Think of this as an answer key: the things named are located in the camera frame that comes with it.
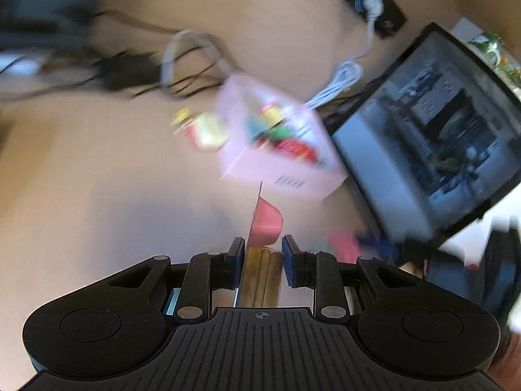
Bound pink snack packet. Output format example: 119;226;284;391
234;184;284;309

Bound red round toy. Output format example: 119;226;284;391
258;138;319;163

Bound pink cardboard box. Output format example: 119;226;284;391
216;73;347;199

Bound gold bell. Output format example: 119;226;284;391
170;107;194;134

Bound black power adapter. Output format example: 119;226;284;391
93;51;161;91

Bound dark computer monitor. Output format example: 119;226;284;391
1;0;102;52

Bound white coiled cable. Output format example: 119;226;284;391
304;0;386;110

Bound black tangled cables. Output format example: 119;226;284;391
0;10;229;103

